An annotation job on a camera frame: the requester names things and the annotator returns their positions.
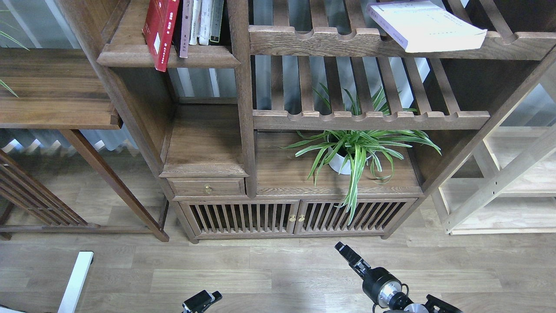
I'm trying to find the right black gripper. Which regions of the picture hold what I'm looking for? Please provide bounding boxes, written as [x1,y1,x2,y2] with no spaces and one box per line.
[335,242,402,308]

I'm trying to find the white bar on floor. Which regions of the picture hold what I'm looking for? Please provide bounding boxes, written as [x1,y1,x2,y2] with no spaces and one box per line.
[57,251,94,313]

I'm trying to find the dark green upright book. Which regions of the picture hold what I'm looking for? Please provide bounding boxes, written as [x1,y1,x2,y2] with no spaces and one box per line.
[209,0,225,44]

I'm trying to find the green spider plant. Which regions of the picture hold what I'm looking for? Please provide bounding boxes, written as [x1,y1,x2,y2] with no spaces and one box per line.
[280,83,442,225]

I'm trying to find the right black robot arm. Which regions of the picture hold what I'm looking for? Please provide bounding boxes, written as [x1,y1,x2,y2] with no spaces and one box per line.
[335,242,462,313]

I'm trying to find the dark wooden bookshelf unit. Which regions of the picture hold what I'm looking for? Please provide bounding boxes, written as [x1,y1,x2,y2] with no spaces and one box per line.
[57,0,555,242]

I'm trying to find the green leaves at left edge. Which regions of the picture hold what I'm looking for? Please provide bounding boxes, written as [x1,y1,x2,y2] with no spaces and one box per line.
[1,10,28,88]

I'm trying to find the light wooden shelf unit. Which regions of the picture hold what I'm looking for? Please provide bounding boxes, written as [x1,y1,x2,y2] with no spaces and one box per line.
[431,65,556,235]

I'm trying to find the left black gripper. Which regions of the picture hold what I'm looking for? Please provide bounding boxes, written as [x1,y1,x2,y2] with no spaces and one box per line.
[182,290,222,313]

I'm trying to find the white book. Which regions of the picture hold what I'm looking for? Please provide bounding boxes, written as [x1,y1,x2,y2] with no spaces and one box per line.
[189,0,202,45]
[367,0,487,53]
[198,0,214,46]

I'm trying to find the red book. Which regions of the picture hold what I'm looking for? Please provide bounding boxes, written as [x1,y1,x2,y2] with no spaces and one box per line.
[142,0,179,72]

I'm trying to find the dark slatted wooden rack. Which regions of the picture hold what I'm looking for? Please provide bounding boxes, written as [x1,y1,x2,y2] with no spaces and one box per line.
[0,151,103,233]

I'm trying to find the white plant pot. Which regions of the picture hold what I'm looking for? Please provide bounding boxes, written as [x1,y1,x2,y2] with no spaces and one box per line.
[328,148,351,175]

